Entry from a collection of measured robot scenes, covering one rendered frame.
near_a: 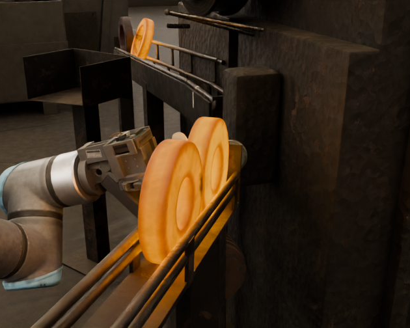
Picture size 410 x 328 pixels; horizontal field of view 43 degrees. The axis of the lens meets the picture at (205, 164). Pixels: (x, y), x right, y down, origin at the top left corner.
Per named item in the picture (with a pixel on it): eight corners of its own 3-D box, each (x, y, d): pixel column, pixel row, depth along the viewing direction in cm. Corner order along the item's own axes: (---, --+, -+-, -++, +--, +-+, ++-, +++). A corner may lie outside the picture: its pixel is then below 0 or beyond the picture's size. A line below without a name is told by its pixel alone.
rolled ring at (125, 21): (123, 16, 212) (132, 15, 213) (116, 17, 229) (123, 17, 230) (127, 62, 216) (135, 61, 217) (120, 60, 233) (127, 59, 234)
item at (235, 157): (239, 205, 89) (242, 144, 86) (238, 206, 88) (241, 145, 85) (198, 200, 91) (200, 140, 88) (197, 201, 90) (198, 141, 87)
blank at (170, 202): (205, 130, 70) (181, 128, 70) (165, 159, 55) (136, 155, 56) (201, 237, 74) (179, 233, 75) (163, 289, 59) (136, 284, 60)
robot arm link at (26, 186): (28, 225, 94) (30, 173, 98) (84, 215, 90) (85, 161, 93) (-11, 216, 86) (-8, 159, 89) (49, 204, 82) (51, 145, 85)
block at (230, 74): (263, 169, 117) (269, 64, 108) (280, 183, 110) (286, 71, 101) (219, 176, 114) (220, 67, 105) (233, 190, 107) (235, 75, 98)
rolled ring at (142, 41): (127, 68, 211) (134, 71, 213) (140, 55, 195) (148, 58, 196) (135, 27, 215) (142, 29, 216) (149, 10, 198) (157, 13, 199)
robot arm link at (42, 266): (-22, 291, 80) (-16, 213, 84) (28, 294, 90) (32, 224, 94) (27, 285, 77) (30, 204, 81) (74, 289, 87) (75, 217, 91)
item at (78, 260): (91, 234, 201) (73, 47, 174) (141, 256, 187) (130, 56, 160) (48, 258, 186) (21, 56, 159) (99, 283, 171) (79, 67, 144)
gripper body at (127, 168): (135, 138, 77) (68, 154, 81) (153, 191, 79) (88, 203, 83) (153, 123, 83) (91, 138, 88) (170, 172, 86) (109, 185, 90)
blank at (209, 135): (231, 110, 84) (211, 109, 85) (205, 129, 70) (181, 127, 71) (227, 200, 88) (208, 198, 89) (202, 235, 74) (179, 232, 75)
